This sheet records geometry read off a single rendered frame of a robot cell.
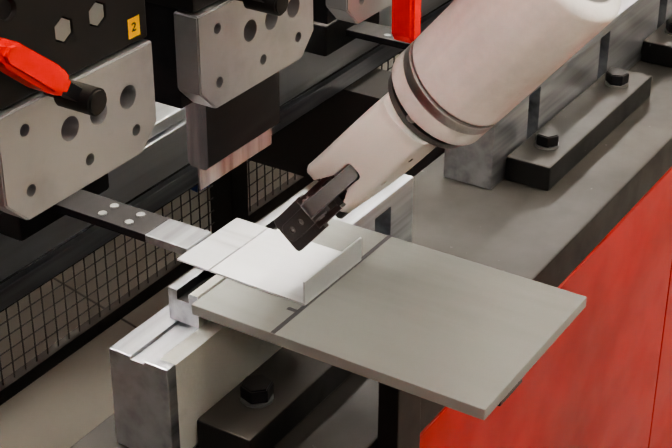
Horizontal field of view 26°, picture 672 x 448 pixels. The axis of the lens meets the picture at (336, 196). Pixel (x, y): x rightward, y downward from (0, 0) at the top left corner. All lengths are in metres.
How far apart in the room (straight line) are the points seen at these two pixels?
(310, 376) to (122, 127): 0.35
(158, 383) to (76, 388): 1.67
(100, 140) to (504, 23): 0.28
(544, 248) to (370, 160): 0.48
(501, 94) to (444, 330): 0.22
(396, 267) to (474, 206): 0.37
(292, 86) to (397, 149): 0.67
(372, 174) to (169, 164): 0.51
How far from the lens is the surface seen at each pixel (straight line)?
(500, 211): 1.57
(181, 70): 1.06
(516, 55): 0.98
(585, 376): 1.70
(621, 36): 1.88
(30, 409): 2.79
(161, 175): 1.53
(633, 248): 1.73
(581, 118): 1.72
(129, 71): 0.99
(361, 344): 1.12
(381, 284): 1.19
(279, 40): 1.13
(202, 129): 1.14
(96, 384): 2.83
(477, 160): 1.60
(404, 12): 1.24
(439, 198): 1.59
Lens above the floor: 1.63
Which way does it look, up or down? 28 degrees down
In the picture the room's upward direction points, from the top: straight up
